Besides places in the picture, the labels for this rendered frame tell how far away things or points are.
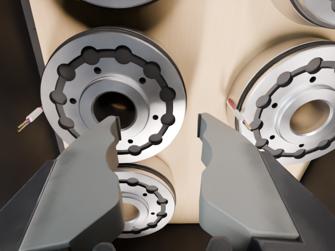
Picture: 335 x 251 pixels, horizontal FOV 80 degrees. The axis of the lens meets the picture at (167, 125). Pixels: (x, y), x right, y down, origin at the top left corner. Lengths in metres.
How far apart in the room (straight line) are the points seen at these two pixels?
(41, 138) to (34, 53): 0.07
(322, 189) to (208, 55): 0.18
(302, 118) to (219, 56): 0.09
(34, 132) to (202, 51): 0.15
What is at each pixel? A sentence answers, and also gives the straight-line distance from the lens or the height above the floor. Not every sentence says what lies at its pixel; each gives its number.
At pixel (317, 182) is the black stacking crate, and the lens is 0.27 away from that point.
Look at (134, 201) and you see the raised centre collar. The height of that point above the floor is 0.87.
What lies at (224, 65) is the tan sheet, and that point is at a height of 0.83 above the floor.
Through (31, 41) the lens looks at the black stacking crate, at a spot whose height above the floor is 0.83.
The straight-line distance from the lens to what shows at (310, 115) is 0.21.
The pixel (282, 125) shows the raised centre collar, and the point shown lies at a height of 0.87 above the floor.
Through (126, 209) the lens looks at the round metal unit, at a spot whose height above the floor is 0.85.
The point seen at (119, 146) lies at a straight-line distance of 0.17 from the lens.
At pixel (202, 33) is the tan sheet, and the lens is 0.17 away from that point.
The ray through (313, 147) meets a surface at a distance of 0.21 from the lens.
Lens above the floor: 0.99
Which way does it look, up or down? 59 degrees down
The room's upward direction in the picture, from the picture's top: 174 degrees clockwise
